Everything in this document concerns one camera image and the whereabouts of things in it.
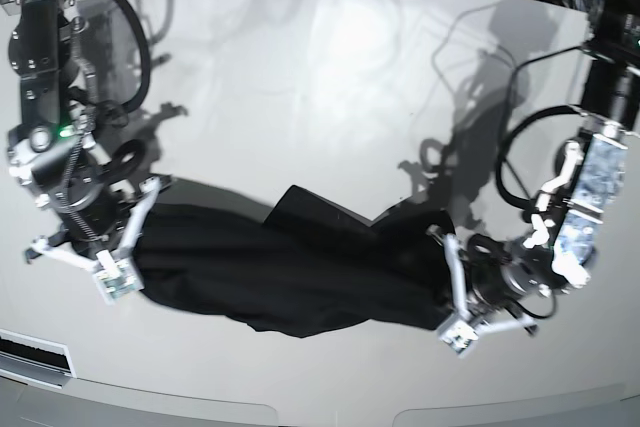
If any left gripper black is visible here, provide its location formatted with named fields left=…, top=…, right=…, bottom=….
left=465, top=236, right=555, bottom=317

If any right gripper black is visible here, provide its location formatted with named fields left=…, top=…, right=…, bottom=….
left=37, top=166, right=142, bottom=257

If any black t-shirt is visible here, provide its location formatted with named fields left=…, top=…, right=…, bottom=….
left=134, top=186, right=454, bottom=338

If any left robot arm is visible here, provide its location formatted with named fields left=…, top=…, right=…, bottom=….
left=463, top=0, right=639, bottom=316

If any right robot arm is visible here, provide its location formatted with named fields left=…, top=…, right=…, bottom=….
left=1, top=0, right=151, bottom=259

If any white slotted table fixture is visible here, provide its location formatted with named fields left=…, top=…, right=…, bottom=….
left=1, top=329, right=77, bottom=390

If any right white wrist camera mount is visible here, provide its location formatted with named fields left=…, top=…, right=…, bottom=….
left=24, top=176, right=165, bottom=304

